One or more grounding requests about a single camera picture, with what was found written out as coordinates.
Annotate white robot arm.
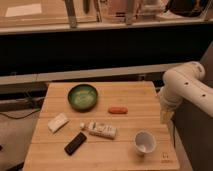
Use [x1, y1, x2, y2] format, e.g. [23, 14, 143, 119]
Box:
[158, 61, 213, 124]

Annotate white rectangular block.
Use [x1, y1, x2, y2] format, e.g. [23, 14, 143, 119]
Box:
[48, 113, 69, 133]

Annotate black cable on floor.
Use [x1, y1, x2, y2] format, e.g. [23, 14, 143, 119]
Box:
[0, 108, 42, 121]

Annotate white paper sheet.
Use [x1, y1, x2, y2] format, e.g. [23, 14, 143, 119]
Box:
[5, 3, 42, 17]

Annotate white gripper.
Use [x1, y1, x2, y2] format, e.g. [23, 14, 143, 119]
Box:
[160, 105, 175, 124]

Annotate black rectangular remote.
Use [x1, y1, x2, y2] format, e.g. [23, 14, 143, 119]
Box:
[64, 132, 87, 155]

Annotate orange oblong object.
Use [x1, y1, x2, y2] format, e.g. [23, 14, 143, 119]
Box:
[108, 107, 128, 114]

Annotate white squeeze tube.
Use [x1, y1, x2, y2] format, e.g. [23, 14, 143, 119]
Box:
[80, 122, 117, 139]

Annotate green ceramic bowl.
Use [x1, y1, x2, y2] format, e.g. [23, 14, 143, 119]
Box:
[67, 84, 98, 111]

